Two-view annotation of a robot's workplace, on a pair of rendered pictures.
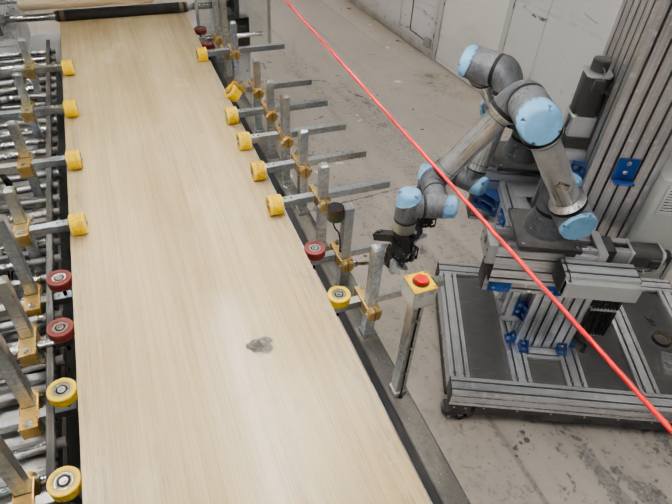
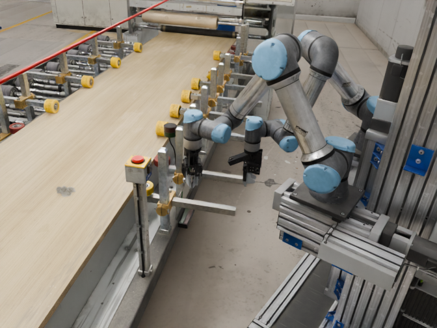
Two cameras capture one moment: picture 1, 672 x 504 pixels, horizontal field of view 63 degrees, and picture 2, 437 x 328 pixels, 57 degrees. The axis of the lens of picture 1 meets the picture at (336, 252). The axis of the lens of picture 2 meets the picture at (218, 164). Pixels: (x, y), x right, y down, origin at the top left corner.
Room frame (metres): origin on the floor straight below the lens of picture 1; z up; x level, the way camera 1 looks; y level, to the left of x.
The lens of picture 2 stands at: (0.27, -1.09, 1.91)
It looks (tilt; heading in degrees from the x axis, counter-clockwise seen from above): 31 degrees down; 33
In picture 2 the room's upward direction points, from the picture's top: 3 degrees clockwise
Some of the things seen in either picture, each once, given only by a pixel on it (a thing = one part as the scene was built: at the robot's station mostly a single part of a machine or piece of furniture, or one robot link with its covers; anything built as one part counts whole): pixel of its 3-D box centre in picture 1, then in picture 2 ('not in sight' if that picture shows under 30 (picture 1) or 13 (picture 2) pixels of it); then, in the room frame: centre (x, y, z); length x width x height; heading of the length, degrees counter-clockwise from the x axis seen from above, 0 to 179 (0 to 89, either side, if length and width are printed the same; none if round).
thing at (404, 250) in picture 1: (402, 244); (192, 160); (1.40, -0.22, 1.07); 0.09 x 0.08 x 0.12; 44
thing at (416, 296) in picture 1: (418, 291); (138, 170); (1.07, -0.24, 1.18); 0.07 x 0.07 x 0.08; 24
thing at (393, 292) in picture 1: (389, 293); (187, 204); (1.39, -0.20, 0.84); 0.43 x 0.03 x 0.04; 114
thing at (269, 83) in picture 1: (270, 125); (220, 96); (2.46, 0.37, 0.88); 0.03 x 0.03 x 0.48; 24
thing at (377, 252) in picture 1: (371, 298); (164, 196); (1.31, -0.13, 0.89); 0.03 x 0.03 x 0.48; 24
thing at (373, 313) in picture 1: (367, 302); (166, 202); (1.33, -0.12, 0.84); 0.13 x 0.06 x 0.05; 24
